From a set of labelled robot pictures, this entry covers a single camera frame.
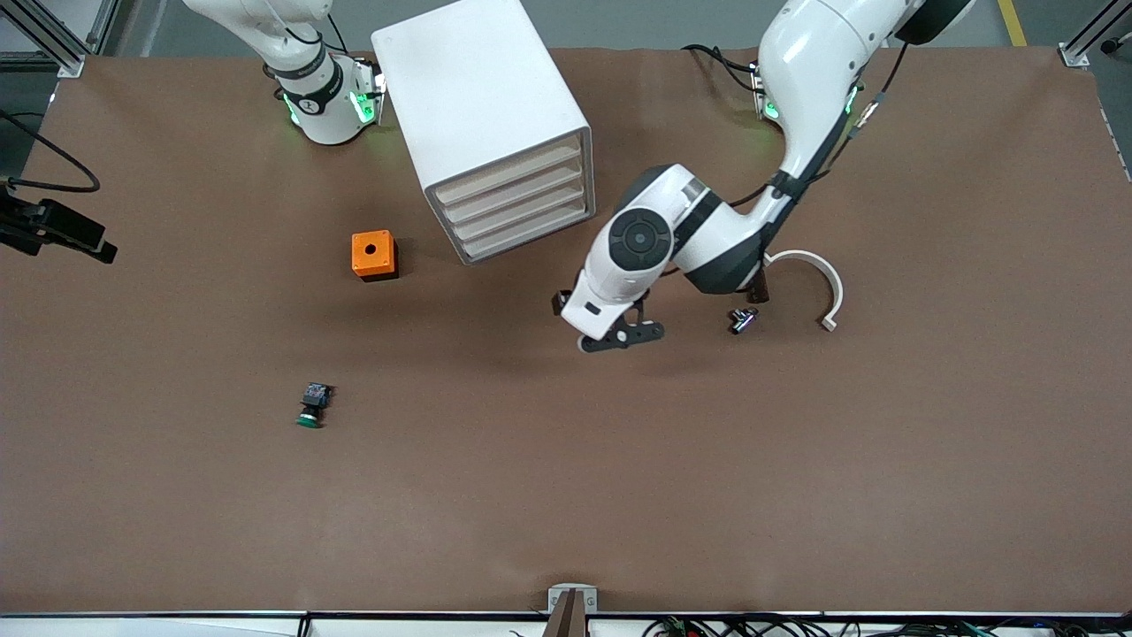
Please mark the small metal fitting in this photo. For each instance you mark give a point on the small metal fitting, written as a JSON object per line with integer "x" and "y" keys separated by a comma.
{"x": 743, "y": 320}

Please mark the orange button enclosure box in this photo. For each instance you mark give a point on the orange button enclosure box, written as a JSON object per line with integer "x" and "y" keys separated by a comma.
{"x": 371, "y": 252}

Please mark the small brown block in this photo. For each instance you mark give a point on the small brown block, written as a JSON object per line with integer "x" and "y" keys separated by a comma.
{"x": 761, "y": 292}

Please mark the white drawer cabinet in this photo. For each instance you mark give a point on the white drawer cabinet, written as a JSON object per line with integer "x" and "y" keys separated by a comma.
{"x": 469, "y": 88}

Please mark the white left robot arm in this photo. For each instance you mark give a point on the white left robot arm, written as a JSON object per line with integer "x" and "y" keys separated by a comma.
{"x": 814, "y": 71}

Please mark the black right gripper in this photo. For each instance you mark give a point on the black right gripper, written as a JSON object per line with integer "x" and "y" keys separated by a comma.
{"x": 26, "y": 223}

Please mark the green mushroom push button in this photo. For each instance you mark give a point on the green mushroom push button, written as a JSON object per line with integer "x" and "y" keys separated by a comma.
{"x": 313, "y": 402}

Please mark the white plastic drawer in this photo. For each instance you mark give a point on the white plastic drawer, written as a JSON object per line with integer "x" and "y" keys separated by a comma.
{"x": 523, "y": 212}
{"x": 531, "y": 232}
{"x": 508, "y": 174}
{"x": 517, "y": 193}

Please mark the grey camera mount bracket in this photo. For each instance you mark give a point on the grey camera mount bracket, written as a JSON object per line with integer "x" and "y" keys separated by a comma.
{"x": 573, "y": 610}

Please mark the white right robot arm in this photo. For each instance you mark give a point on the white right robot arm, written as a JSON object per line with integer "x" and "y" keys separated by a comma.
{"x": 323, "y": 106}

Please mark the white curved plastic arc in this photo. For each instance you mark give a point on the white curved plastic arc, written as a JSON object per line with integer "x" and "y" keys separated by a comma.
{"x": 831, "y": 283}

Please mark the aluminium frame profile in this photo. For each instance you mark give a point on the aluminium frame profile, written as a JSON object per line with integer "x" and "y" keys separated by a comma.
{"x": 62, "y": 53}
{"x": 1074, "y": 53}

